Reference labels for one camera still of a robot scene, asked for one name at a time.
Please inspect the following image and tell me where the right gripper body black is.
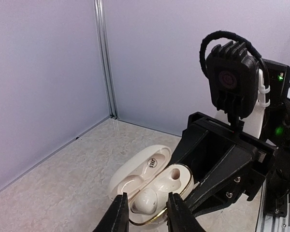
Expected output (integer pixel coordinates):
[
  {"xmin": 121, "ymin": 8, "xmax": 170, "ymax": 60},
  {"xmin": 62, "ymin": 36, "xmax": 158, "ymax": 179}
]
[{"xmin": 182, "ymin": 112, "xmax": 275, "ymax": 201}]

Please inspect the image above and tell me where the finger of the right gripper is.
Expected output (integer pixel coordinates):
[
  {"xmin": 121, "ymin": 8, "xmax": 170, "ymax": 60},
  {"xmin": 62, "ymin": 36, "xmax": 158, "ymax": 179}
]
[
  {"xmin": 170, "ymin": 129, "xmax": 208, "ymax": 167},
  {"xmin": 184, "ymin": 145, "xmax": 253, "ymax": 218}
]

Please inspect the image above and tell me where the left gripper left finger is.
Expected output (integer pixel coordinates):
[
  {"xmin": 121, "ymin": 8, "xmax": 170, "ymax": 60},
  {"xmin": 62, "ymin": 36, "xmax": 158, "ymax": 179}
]
[{"xmin": 93, "ymin": 193, "xmax": 129, "ymax": 232}]

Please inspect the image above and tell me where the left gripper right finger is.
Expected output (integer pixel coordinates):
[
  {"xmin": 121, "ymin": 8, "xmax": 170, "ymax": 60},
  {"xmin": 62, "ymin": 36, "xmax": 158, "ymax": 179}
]
[{"xmin": 166, "ymin": 192, "xmax": 203, "ymax": 232}]

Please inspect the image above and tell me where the cream earbud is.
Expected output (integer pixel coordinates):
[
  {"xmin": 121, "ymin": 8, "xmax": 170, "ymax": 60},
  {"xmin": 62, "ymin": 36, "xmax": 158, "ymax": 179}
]
[{"xmin": 131, "ymin": 188, "xmax": 158, "ymax": 215}]

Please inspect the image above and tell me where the cream earbud charging case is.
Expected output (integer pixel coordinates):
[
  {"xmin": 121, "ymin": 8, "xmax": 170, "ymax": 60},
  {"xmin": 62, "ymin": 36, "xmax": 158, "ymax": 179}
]
[{"xmin": 108, "ymin": 145, "xmax": 194, "ymax": 230}]

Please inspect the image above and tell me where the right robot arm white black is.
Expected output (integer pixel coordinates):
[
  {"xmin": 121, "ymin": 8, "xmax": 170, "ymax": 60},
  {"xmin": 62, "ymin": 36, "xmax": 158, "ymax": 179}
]
[{"xmin": 166, "ymin": 57, "xmax": 290, "ymax": 232}]

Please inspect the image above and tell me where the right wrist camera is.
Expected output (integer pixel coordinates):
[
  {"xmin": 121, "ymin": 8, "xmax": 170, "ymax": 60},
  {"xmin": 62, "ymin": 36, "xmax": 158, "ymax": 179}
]
[{"xmin": 205, "ymin": 40, "xmax": 265, "ymax": 140}]

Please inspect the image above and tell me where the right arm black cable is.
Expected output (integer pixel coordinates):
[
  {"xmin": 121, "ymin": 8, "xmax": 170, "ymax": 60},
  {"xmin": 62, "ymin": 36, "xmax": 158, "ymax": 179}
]
[{"xmin": 199, "ymin": 30, "xmax": 271, "ymax": 107}]

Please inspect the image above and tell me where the right aluminium frame post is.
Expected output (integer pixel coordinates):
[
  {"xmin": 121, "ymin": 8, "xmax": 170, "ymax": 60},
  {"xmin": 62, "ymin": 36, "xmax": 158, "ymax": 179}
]
[{"xmin": 94, "ymin": 0, "xmax": 118, "ymax": 119}]

